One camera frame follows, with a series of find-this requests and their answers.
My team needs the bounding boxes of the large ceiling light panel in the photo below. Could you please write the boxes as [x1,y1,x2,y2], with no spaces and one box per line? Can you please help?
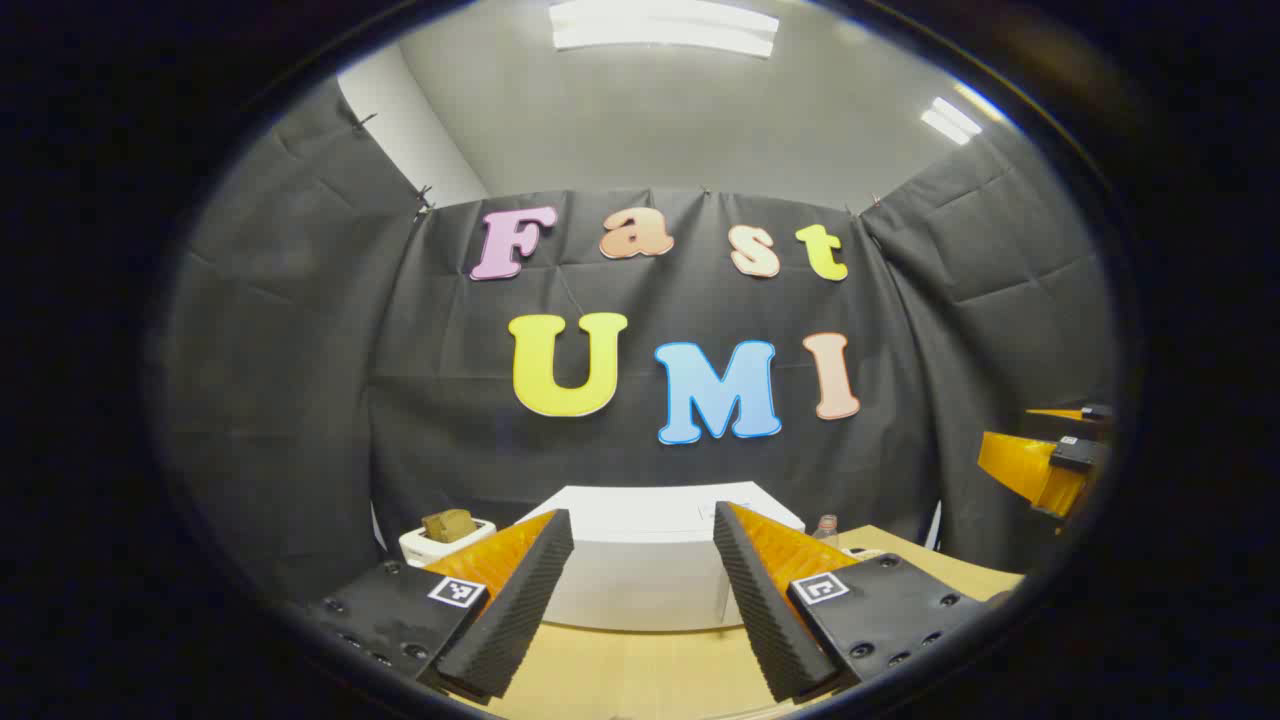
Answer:
[548,0,780,59]

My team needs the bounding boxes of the small ceiling light panel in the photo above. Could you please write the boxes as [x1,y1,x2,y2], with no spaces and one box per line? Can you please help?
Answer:
[920,96,984,146]

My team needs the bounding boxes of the white toaster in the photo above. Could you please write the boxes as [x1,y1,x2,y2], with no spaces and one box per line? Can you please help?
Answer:
[398,518,498,569]

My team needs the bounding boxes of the black backdrop cloth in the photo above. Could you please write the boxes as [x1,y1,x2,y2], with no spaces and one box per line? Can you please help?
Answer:
[160,80,1119,611]

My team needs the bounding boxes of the white microwave oven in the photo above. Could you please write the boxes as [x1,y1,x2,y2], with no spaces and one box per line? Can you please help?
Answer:
[515,484,806,633]

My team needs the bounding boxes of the brown bread slice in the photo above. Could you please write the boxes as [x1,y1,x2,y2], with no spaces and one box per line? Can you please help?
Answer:
[421,508,478,544]

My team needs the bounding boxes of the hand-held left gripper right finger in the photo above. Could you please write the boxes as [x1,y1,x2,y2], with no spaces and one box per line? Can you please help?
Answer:
[713,500,991,704]

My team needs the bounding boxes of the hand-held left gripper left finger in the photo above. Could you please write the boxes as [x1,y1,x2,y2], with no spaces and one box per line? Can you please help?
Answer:
[300,508,576,701]

